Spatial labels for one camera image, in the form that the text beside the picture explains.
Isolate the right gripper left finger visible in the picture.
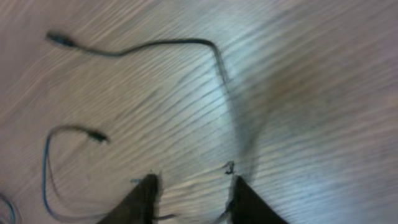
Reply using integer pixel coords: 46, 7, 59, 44
98, 174, 159, 224

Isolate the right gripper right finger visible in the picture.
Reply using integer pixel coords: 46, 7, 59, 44
228, 176, 287, 224

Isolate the long black USB cable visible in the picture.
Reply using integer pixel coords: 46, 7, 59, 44
45, 30, 237, 224

